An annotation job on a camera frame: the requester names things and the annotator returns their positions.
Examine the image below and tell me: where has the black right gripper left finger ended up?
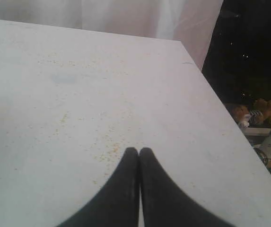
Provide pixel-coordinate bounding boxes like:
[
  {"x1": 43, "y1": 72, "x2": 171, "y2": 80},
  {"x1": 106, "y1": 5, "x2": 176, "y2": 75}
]
[{"x1": 59, "y1": 148, "x2": 140, "y2": 227}]

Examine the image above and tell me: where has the white backdrop curtain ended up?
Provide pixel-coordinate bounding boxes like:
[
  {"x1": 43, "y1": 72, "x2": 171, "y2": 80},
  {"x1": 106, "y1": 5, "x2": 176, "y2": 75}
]
[{"x1": 0, "y1": 0, "x2": 223, "y2": 69}]

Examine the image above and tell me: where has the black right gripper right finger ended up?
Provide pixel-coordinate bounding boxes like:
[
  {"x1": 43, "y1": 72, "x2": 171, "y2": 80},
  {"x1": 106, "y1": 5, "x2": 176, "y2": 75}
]
[{"x1": 139, "y1": 148, "x2": 223, "y2": 227}]

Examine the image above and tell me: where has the brown plush toy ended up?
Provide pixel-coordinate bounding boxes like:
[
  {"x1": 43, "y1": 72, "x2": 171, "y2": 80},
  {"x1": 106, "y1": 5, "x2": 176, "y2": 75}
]
[{"x1": 230, "y1": 99, "x2": 271, "y2": 126}]

